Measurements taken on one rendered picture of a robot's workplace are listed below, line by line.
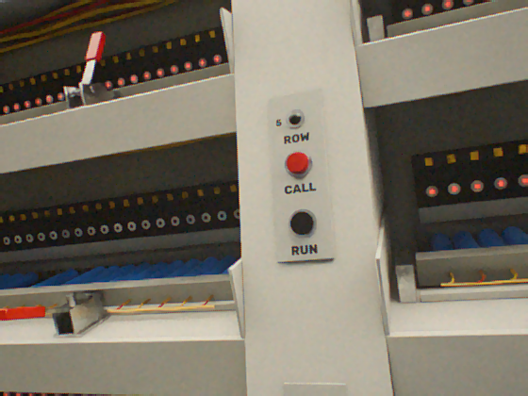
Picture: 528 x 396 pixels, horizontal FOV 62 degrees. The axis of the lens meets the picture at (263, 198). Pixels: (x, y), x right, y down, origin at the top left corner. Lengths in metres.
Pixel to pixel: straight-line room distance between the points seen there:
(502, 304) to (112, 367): 0.29
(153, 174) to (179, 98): 0.25
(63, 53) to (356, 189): 0.59
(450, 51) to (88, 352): 0.35
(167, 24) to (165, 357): 0.49
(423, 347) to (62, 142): 0.34
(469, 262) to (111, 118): 0.31
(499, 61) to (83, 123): 0.33
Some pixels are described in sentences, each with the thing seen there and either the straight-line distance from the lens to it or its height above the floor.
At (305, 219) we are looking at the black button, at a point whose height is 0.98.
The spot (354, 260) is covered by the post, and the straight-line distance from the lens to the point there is 0.29.
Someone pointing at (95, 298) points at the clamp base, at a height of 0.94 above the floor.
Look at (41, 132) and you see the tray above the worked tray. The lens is 0.46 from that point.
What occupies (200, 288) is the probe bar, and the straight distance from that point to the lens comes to 0.38.
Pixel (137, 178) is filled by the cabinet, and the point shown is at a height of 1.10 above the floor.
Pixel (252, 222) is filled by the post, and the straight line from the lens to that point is 0.32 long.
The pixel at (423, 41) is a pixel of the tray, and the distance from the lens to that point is 0.34.
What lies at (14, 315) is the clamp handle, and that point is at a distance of 0.36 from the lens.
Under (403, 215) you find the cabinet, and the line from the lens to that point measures 0.50.
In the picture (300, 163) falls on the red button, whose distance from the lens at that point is 0.31.
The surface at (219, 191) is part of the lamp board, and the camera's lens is 0.50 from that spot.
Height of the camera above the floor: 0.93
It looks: 13 degrees up
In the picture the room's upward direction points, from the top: 3 degrees counter-clockwise
